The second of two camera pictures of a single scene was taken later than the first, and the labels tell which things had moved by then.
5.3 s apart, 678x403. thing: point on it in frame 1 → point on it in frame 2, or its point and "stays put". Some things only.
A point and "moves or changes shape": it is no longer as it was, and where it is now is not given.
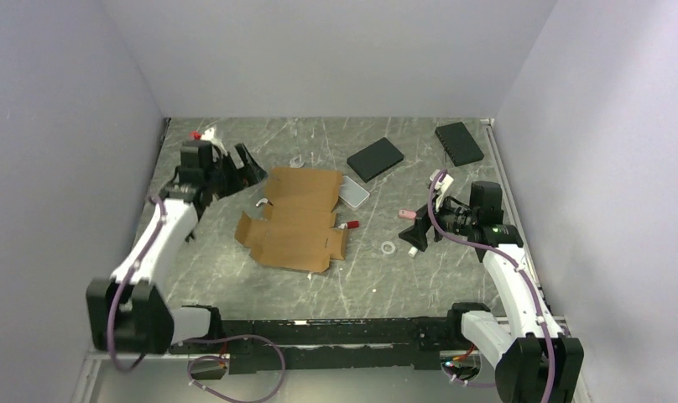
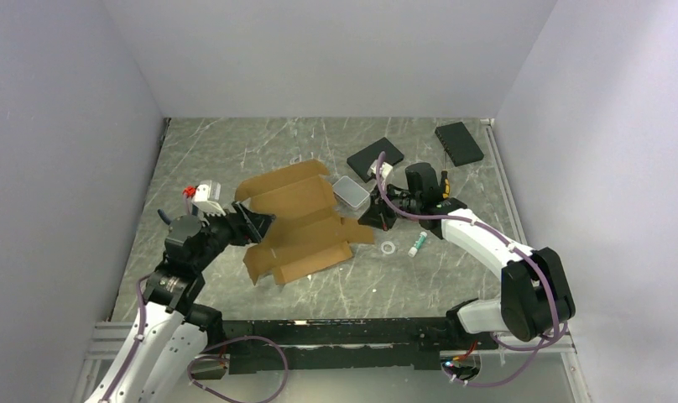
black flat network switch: x=375 y=159 stays put
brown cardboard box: x=299 y=232 moves or changes shape
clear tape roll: x=388 y=247 stays put
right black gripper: x=416 y=234 → x=378 y=214
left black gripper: x=250 y=174 → x=247 y=226
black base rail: x=331 y=346 stays put
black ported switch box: x=458 y=143 stays put
